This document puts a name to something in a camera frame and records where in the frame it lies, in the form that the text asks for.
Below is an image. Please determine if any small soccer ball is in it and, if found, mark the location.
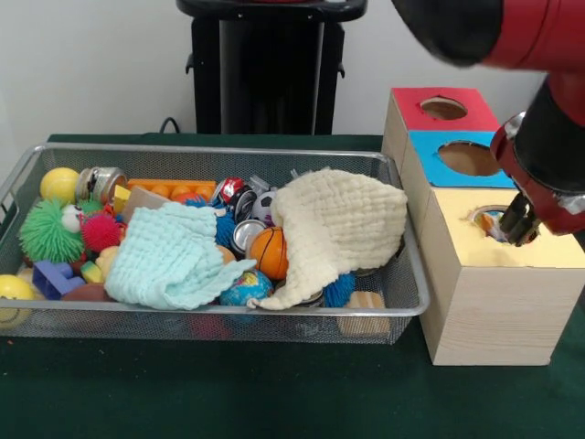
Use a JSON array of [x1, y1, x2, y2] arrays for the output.
[[250, 190, 277, 223]]

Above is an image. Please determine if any green spiky ball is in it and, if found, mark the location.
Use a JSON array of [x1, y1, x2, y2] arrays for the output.
[[18, 199, 87, 264]]

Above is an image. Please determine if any wooden box with three holes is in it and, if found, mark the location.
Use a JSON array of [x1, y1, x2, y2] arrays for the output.
[[381, 87, 585, 367]]

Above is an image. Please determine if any blue spiky ball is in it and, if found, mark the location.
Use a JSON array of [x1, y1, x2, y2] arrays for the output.
[[321, 272, 355, 307]]

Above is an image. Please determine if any cream waffle cloth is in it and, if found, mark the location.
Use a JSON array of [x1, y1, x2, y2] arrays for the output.
[[247, 169, 408, 310]]

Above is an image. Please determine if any blue globe ball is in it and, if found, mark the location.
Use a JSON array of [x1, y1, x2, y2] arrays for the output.
[[222, 271, 273, 307]]

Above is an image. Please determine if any red spiky ball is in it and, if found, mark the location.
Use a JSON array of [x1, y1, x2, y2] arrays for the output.
[[82, 212, 125, 252]]

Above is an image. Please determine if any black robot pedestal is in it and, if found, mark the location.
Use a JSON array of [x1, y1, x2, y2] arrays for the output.
[[176, 0, 367, 136]]

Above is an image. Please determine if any multicoloured patterned cloth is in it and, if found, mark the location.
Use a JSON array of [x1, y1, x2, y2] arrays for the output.
[[479, 212, 504, 241]]

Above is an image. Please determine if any purple toy block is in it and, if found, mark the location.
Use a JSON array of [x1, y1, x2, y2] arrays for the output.
[[30, 261, 86, 301]]

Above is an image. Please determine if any yellow ball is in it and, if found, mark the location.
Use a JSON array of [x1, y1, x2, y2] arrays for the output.
[[38, 167, 80, 204], [0, 274, 34, 328]]

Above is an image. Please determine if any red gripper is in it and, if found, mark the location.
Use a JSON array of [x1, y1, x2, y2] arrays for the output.
[[491, 114, 585, 248]]

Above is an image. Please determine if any crushed silver drink can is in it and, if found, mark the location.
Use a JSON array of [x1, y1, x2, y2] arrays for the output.
[[74, 164, 127, 200]]

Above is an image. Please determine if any orange toy brick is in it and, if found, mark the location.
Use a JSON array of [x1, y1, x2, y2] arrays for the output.
[[126, 178, 216, 204]]

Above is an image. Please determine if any mint waffle cloth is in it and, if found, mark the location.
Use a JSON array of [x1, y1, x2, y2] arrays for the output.
[[103, 201, 260, 314]]

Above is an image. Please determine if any orange toy basketball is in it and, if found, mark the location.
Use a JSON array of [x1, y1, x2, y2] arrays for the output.
[[249, 227, 284, 281]]

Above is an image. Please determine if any shallow clear mesh bin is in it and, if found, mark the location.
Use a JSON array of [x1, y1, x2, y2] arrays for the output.
[[0, 142, 429, 346]]

